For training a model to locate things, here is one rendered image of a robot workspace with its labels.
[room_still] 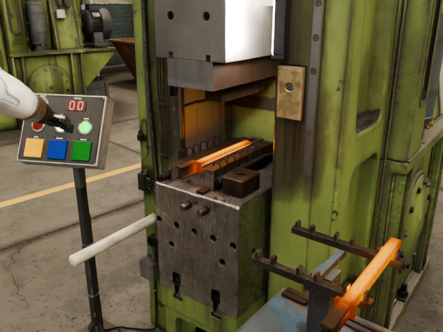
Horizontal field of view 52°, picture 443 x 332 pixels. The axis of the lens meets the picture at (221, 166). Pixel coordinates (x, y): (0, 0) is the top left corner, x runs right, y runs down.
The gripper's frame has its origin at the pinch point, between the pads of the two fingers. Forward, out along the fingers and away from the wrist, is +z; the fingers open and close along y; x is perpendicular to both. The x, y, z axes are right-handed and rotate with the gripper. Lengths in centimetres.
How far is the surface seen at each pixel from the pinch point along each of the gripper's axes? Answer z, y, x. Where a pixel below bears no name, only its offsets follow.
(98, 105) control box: 13.3, 4.1, 12.6
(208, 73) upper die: -9, 52, 18
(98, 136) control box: 13.3, 6.0, 0.0
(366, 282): -36, 100, -41
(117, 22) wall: 727, -339, 413
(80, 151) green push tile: 12.6, -0.3, -6.3
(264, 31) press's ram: 1, 68, 38
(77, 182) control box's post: 31.6, -9.6, -16.2
